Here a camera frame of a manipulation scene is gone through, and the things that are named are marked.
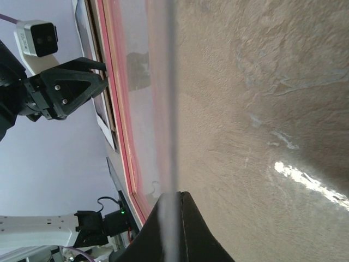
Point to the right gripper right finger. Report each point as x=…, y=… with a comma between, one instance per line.
x=199, y=242

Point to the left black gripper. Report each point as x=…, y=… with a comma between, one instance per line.
x=61, y=90

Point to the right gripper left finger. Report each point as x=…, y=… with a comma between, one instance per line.
x=160, y=238

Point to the pink wooden picture frame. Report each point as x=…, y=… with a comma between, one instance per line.
x=112, y=37

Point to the clear acrylic sheet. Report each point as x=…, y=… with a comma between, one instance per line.
x=150, y=55

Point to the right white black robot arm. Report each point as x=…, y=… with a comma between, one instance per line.
x=174, y=231

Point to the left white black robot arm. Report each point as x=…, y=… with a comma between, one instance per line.
x=13, y=91

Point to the brown cardboard backing board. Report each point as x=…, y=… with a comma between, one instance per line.
x=102, y=107

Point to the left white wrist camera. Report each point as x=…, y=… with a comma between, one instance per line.
x=37, y=42

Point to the aluminium mounting rail bed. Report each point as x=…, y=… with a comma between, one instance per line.
x=117, y=185

